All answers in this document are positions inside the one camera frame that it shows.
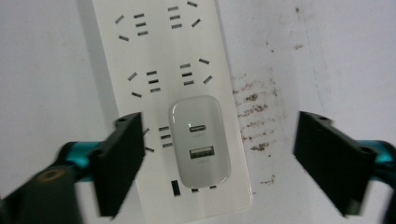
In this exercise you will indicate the white power strip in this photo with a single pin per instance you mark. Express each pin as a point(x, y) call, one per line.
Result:
point(162, 53)

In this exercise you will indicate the white table mat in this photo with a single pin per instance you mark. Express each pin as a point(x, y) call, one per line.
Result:
point(342, 46)

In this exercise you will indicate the white charger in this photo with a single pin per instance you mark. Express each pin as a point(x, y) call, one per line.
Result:
point(199, 140)

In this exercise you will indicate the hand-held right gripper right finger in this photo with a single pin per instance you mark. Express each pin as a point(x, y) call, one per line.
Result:
point(333, 161)

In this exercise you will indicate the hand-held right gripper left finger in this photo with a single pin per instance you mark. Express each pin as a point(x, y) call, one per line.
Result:
point(120, 161)

